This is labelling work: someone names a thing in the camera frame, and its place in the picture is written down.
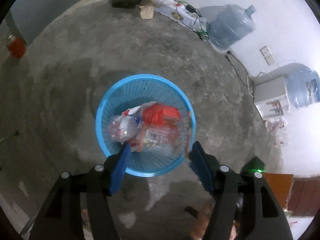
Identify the black power cable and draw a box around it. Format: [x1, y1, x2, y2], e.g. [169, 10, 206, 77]
[224, 51, 256, 98]

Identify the white water dispenser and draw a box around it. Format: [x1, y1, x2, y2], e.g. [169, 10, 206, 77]
[254, 76, 289, 120]

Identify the blue water jug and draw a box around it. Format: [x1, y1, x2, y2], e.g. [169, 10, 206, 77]
[286, 63, 319, 109]
[208, 4, 256, 52]

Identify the orange yellow snack bag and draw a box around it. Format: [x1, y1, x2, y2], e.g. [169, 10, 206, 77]
[130, 114, 192, 158]

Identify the person right hand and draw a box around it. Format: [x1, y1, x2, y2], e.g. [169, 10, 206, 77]
[191, 202, 238, 240]

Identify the blue plastic trash basket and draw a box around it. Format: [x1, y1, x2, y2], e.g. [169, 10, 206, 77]
[95, 74, 196, 177]

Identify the red can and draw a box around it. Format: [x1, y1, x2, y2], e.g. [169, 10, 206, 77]
[7, 34, 26, 59]

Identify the red plastic bag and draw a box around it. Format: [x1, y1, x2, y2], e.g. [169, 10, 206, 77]
[142, 103, 181, 127]

